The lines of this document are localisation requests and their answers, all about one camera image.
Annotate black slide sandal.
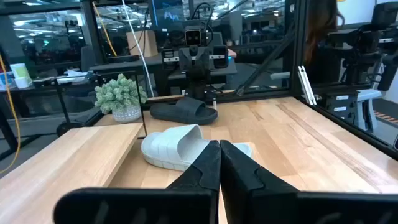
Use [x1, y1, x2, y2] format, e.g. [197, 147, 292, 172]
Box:
[149, 96, 218, 126]

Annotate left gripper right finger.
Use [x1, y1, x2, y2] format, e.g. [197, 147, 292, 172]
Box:
[219, 139, 398, 224]

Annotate white slide sandal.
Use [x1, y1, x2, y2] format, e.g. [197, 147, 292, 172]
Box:
[140, 123, 253, 172]

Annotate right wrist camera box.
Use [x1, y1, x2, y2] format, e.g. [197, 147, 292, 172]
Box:
[184, 25, 203, 47]

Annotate blue and white box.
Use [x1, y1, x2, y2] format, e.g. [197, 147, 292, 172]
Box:
[0, 71, 16, 91]

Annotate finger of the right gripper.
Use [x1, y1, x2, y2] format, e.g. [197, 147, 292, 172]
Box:
[178, 45, 195, 70]
[194, 45, 211, 70]

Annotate aluminium bracket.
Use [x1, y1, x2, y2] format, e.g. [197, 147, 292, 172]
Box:
[297, 65, 317, 106]

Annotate white stand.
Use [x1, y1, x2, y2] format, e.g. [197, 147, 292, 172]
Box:
[356, 88, 384, 131]

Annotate white hanging cable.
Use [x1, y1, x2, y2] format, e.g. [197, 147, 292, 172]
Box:
[121, 0, 155, 98]

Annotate black stand with round base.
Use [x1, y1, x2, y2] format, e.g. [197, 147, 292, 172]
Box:
[52, 77, 85, 138]

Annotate cardboard box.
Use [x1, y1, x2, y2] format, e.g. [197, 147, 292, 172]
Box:
[126, 30, 159, 58]

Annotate black frame post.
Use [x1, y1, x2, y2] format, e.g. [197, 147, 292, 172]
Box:
[285, 0, 309, 98]

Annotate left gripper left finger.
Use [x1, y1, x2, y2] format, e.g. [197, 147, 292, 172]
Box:
[53, 139, 222, 224]

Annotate black box with white labels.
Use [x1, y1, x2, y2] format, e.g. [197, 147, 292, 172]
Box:
[320, 91, 359, 125]

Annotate yellow hanging cable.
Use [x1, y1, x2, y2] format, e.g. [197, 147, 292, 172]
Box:
[0, 54, 21, 175]
[91, 0, 118, 57]

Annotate white and green wipes container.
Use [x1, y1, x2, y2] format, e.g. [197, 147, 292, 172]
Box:
[10, 63, 33, 90]

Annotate wooden shelf with black frame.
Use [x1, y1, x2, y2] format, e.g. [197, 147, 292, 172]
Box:
[0, 70, 147, 224]

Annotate person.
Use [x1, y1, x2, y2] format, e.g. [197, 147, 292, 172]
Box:
[303, 0, 346, 85]

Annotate green plant in white pot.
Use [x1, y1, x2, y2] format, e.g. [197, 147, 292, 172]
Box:
[94, 73, 149, 123]

